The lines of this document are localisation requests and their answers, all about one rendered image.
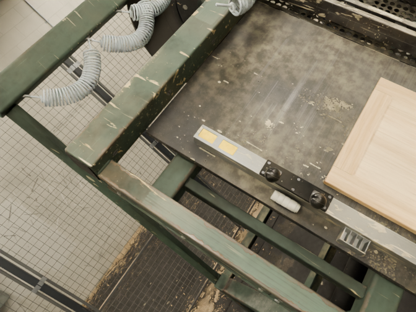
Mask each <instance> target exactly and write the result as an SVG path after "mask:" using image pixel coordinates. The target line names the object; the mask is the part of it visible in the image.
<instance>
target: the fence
mask: <svg viewBox="0 0 416 312"><path fill-rule="evenodd" d="M203 129H205V130H207V131H209V132H211V133H212V134H215V135H216V136H217V138H216V140H215V141H214V142H213V144H211V143H210V142H208V141H206V140H204V139H203V138H201V137H199V136H198V135H199V134H200V132H201V131H202V130H203ZM193 137H194V143H195V144H197V145H199V146H201V147H202V148H204V149H206V150H208V151H209V152H211V153H213V154H214V155H216V156H218V157H220V158H221V159H223V160H225V161H226V162H228V163H230V164H232V165H233V166H235V167H237V168H239V169H240V170H242V171H243V172H245V173H247V174H249V175H251V176H252V177H254V178H256V179H257V180H259V181H261V182H262V183H264V184H266V185H268V186H269V187H271V188H273V189H274V190H277V191H279V192H280V193H282V194H284V195H285V196H288V197H289V198H291V199H293V200H294V201H296V202H297V203H299V204H300V205H302V206H303V207H306V208H307V209H309V210H310V211H312V212H314V213H315V214H318V215H319V216H321V217H322V218H324V219H326V220H328V221H330V222H331V223H333V224H334V225H337V226H338V227H340V228H344V227H347V228H349V229H351V230H353V231H354V232H356V233H358V234H359V235H361V236H363V237H365V238H366V239H368V240H370V241H371V242H370V246H372V247H374V248H376V249H378V250H379V251H381V252H382V253H384V254H386V255H388V256H389V257H391V258H393V259H395V260H396V261H398V262H400V263H401V264H403V265H405V266H407V267H408V268H410V269H412V270H413V271H415V272H416V244H415V243H413V242H411V241H410V240H408V239H406V238H404V237H403V236H401V235H399V234H397V233H396V232H394V231H392V230H390V229H388V228H386V227H385V226H383V225H381V224H380V223H378V222H376V221H374V220H372V219H370V218H369V217H367V216H365V215H363V214H361V213H360V212H358V211H356V210H355V209H353V208H351V207H349V206H347V205H345V204H344V203H342V202H340V201H338V200H337V199H335V198H333V200H332V202H331V203H330V205H329V207H328V209H327V211H325V212H324V211H322V210H321V209H315V208H314V207H312V206H311V204H310V203H309V202H306V201H305V200H303V199H301V198H300V197H298V196H296V195H294V194H293V193H291V192H289V191H287V190H286V189H284V188H282V187H281V186H279V185H277V184H275V183H270V182H268V181H267V180H266V178H265V177H263V176H261V175H260V174H259V172H260V171H261V169H262V167H263V166H264V164H265V163H266V161H267V160H265V159H263V158H262V157H260V156H258V155H256V154H254V153H253V152H251V151H249V150H248V149H246V148H244V147H242V146H240V145H238V144H237V143H235V142H233V141H231V140H230V139H228V138H226V137H224V136H223V135H221V134H219V133H217V132H215V131H213V130H212V129H210V128H208V127H207V126H205V125H202V126H201V127H200V128H199V130H198V131H197V133H195V135H194V136H193ZM223 140H225V141H227V142H229V143H230V144H232V145H234V146H235V147H237V148H238V149H237V150H236V152H235V153H234V154H233V155H230V154H229V153H227V152H226V151H224V150H222V149H220V148H218V146H219V145H220V144H221V142H222V141H223Z"/></svg>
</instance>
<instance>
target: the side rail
mask: <svg viewBox="0 0 416 312"><path fill-rule="evenodd" d="M98 177H99V178H100V179H102V180H103V181H105V182H106V183H107V184H108V189H110V190H111V191H113V192H114V193H115V194H117V195H118V196H120V197H121V198H123V199H124V200H125V201H127V202H128V203H130V204H132V205H133V206H134V207H136V208H138V209H139V210H140V211H142V212H143V213H145V214H146V215H148V216H149V217H151V218H152V219H154V220H155V221H156V222H158V223H159V224H161V225H163V226H164V227H165V228H167V229H169V231H171V232H173V233H174V234H175V235H177V236H179V237H180V238H182V239H183V240H184V241H186V242H187V243H189V244H190V245H192V246H193V247H195V248H196V249H198V250H199V251H200V252H202V253H204V254H205V255H206V256H208V257H210V258H211V259H212V260H214V261H215V262H217V263H218V264H220V265H221V266H223V267H224V268H226V269H227V270H228V271H230V272H231V273H233V274H235V275H236V276H237V277H239V278H240V279H241V280H243V281H245V282H246V283H247V284H249V285H250V286H252V287H254V288H255V289H256V290H258V291H259V292H261V293H262V294H264V295H265V296H267V297H268V298H270V299H271V300H272V301H274V302H276V303H277V304H278V305H280V306H281V307H283V308H285V309H286V310H287V311H289V312H346V311H344V310H343V309H341V308H339V307H338V306H337V305H335V304H333V303H332V302H330V301H329V300H327V299H326V298H324V297H322V296H321V295H320V294H318V293H316V292H315V291H314V290H312V289H310V288H309V287H307V286H306V285H304V284H303V283H301V282H299V281H298V280H297V279H295V278H293V277H292V276H290V275H288V274H287V273H286V272H284V271H283V270H281V269H279V268H278V267H276V266H275V265H273V264H272V263H270V262H269V261H267V260H265V259H264V258H262V257H261V256H260V255H258V254H256V253H255V252H253V251H251V250H250V249H249V248H247V247H246V246H244V245H243V244H241V243H239V242H238V241H236V240H235V239H233V238H232V237H230V236H228V235H227V234H226V233H224V232H223V231H221V230H219V229H218V228H216V227H215V226H213V225H212V224H210V223H209V222H207V221H205V220H204V219H202V218H201V217H200V216H198V215H196V214H195V213H193V212H191V211H190V210H189V209H187V208H185V207H184V206H182V205H181V204H179V203H178V202H176V201H175V200H173V199H172V198H170V197H168V196H167V195H166V194H164V193H162V192H161V191H159V190H158V189H156V188H155V187H153V186H152V185H150V184H148V183H147V182H145V181H144V180H142V179H141V178H139V177H138V176H136V175H135V174H133V173H131V172H130V171H129V170H127V169H125V168H124V167H122V166H121V165H119V164H118V163H116V162H114V161H113V160H111V162H110V163H109V164H108V165H107V166H106V168H105V169H104V170H103V171H102V172H101V173H100V174H99V175H98Z"/></svg>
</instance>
